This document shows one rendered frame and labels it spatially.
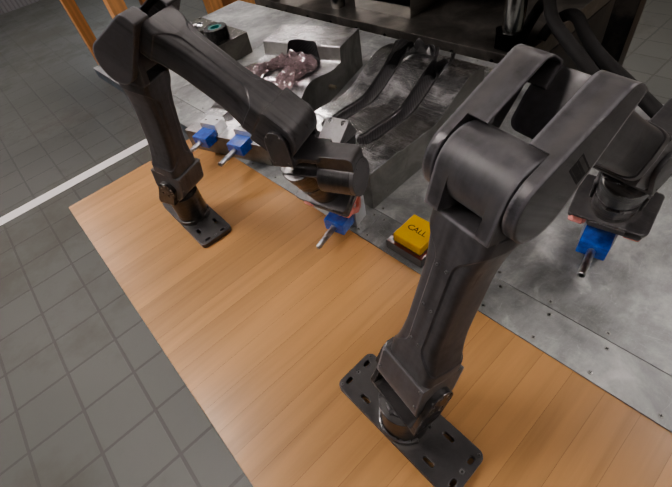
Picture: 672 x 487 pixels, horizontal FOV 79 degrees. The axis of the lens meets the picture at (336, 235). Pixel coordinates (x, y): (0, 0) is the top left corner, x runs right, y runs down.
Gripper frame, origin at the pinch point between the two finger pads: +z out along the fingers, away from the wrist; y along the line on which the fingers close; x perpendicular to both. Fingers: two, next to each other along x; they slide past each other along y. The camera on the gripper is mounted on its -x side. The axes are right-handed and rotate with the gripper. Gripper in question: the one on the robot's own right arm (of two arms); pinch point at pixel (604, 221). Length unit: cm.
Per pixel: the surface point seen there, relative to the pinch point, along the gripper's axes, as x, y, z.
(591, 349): 20.1, -4.9, -5.9
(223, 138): 10, 80, -6
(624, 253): 2.9, -4.5, 3.8
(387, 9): -65, 89, 42
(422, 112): -11.6, 38.8, 1.9
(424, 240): 14.9, 23.4, -7.2
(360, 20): -58, 97, 40
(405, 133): -4.8, 38.6, -1.6
